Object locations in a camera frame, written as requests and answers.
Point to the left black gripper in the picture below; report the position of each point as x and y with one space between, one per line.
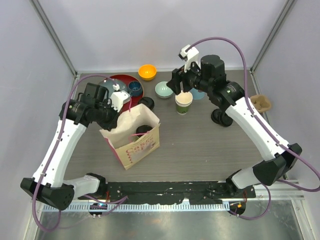
113 123

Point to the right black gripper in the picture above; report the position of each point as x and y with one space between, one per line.
178 76

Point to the pink paper bag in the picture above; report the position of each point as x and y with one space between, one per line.
128 148

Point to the black coffee cup lid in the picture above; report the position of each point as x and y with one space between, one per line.
148 102

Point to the stack of black lids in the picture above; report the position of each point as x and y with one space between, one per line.
221 118

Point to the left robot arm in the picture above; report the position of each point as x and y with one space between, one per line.
47 185

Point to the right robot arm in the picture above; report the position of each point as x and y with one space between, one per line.
208 75

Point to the light green bowl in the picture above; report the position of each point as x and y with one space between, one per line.
162 90

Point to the red round tray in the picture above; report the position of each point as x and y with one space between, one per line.
127 79

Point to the light blue straw holder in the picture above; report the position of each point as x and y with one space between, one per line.
197 95

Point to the orange bowl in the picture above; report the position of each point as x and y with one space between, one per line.
147 72

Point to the large blue-grey plate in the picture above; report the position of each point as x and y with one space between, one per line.
107 83

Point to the dark blue ceramic cup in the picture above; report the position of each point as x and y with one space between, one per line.
135 88

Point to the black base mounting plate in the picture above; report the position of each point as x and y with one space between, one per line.
172 192

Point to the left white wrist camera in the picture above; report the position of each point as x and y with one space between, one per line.
119 98

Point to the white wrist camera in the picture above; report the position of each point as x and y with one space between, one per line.
119 98
190 55

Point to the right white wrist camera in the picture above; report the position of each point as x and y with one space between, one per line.
190 55

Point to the aluminium front rail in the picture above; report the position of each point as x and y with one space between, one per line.
277 192

